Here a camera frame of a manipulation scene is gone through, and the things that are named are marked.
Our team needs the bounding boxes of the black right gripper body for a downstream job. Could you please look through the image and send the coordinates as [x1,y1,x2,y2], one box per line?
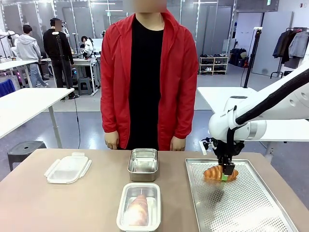
[212,139,245,160]

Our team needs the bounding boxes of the golden brown croissant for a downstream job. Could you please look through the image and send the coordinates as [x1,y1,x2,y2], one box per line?
[128,194,148,227]
[203,165,239,182]

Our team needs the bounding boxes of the steel container with white rim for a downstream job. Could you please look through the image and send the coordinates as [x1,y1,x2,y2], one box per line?
[116,182,162,230]

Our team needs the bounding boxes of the red-sleeved right forearm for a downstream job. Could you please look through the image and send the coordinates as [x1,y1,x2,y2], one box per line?
[100,96,119,134]

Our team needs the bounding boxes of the red-sleeved left forearm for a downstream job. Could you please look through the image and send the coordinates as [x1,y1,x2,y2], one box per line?
[171,96,195,140]

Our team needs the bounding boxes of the stainless steel rectangular container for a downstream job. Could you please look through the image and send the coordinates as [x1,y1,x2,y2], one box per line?
[119,185,159,227]
[127,148,159,182]

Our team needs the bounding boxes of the person's left hand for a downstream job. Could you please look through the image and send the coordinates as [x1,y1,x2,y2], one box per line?
[170,136,186,152]

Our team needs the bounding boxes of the person's right hand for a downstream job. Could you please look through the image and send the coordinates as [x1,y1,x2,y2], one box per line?
[104,131,119,150]

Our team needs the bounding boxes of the perforated aluminium baking tray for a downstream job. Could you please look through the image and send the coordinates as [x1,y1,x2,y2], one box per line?
[185,158,300,232]

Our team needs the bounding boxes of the black coat rack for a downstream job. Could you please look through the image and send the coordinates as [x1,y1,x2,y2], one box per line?
[270,27,309,78]

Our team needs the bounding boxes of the wooden shoe rack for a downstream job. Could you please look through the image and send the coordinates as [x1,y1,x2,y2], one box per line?
[199,56,229,75]

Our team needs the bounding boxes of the black bags pile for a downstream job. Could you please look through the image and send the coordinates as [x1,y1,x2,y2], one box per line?
[229,48,250,69]

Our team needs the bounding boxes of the black pole with white head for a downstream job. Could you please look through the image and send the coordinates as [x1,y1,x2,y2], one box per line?
[243,27,263,89]

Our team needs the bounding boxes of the dark hanging jacket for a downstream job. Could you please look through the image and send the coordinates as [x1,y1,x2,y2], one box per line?
[272,30,298,64]

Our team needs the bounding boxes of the person in red jacket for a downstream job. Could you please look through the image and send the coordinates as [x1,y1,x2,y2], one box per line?
[100,0,199,152]

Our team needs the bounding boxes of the grey hanging jacket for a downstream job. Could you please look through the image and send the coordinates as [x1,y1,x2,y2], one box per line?
[288,31,309,58]

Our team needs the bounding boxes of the grey plastic stool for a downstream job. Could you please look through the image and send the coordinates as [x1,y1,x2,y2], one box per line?
[77,77,95,96]

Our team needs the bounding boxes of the translucent white plastic lid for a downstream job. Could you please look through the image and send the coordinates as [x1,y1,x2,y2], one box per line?
[43,152,93,184]

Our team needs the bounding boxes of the white background desk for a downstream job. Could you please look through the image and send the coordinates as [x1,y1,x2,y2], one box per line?
[72,57,102,94]

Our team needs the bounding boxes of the seated person in white jacket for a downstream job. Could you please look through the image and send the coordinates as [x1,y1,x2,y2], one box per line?
[80,35,96,59]

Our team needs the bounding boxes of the black tripod stand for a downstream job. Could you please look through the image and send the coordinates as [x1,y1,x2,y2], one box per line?
[53,33,73,90]

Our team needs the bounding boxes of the black plastic stool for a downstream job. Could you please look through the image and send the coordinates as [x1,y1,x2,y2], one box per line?
[7,141,48,172]

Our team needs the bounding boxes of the standing person in black clothes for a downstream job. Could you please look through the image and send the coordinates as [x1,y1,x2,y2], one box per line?
[42,18,80,100]

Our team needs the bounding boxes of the person in grey hoodie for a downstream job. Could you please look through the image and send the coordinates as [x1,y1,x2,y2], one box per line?
[14,24,49,88]

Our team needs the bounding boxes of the blue cloth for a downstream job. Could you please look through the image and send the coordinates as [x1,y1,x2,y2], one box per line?
[0,78,16,98]

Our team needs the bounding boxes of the long white background table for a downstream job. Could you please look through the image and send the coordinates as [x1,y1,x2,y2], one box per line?
[0,59,42,88]

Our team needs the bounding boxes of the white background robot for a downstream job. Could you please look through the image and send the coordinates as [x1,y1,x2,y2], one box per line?
[0,30,20,58]

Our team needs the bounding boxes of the wrist camera with white bracket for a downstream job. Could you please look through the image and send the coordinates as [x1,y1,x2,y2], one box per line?
[199,137,218,156]

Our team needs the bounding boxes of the black sleeved arm cable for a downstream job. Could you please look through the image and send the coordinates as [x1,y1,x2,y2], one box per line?
[226,76,309,160]

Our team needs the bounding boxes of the thin black cable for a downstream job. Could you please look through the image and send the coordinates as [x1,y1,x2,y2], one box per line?
[72,89,81,149]

